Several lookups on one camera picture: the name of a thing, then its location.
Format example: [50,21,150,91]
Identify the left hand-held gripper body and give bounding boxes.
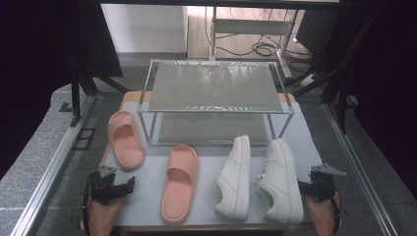
[86,163,127,206]

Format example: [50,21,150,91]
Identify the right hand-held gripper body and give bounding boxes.
[309,162,348,203]

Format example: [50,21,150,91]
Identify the white lace-up sneaker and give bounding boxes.
[213,135,252,222]
[256,138,305,225]

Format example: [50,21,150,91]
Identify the pink slide slipper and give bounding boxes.
[160,143,201,224]
[107,110,147,171]

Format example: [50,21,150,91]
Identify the metal two-tier shoe rack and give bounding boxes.
[137,59,295,147]

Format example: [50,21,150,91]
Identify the person's right hand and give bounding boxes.
[304,193,342,232]

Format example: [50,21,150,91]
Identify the person's left hand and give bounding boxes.
[88,196,125,230]

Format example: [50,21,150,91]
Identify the black metal stand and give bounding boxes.
[63,38,130,128]
[283,13,378,134]

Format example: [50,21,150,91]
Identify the white power strip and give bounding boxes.
[299,73,319,88]

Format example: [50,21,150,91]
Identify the black curtain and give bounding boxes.
[337,0,417,198]
[0,0,124,180]

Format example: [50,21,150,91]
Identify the dark monitor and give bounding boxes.
[295,9,340,58]

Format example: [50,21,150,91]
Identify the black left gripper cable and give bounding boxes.
[82,171,99,236]

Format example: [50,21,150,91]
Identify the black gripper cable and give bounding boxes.
[82,171,99,236]
[328,188,342,235]

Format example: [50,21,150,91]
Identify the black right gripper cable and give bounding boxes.
[328,188,342,235]

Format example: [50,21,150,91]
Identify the aluminium rail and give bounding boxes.
[9,95,97,236]
[323,102,399,236]

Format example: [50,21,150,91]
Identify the black floor cables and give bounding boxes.
[205,8,314,65]

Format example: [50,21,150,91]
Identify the white desk frame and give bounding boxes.
[208,6,300,80]

